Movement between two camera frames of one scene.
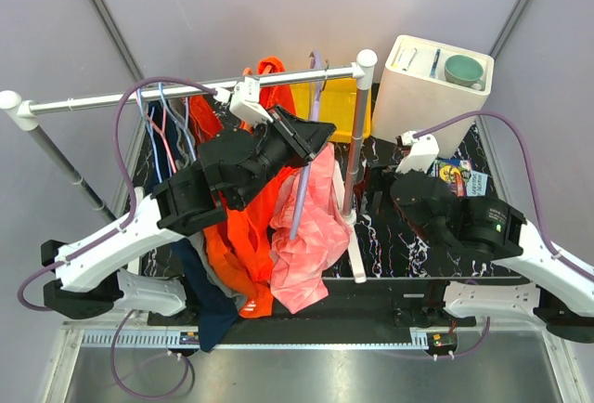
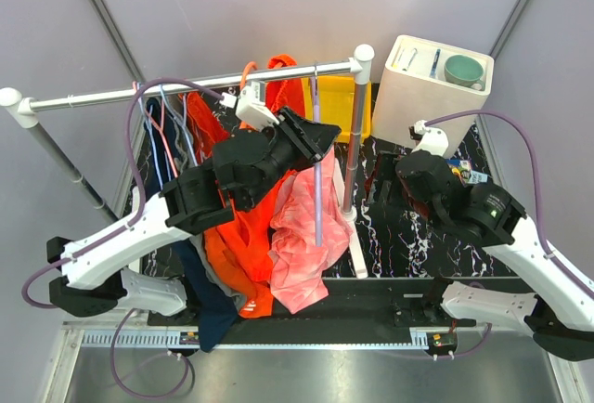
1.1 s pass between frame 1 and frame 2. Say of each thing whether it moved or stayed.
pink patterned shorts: stayed
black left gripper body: stayed
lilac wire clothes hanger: moved
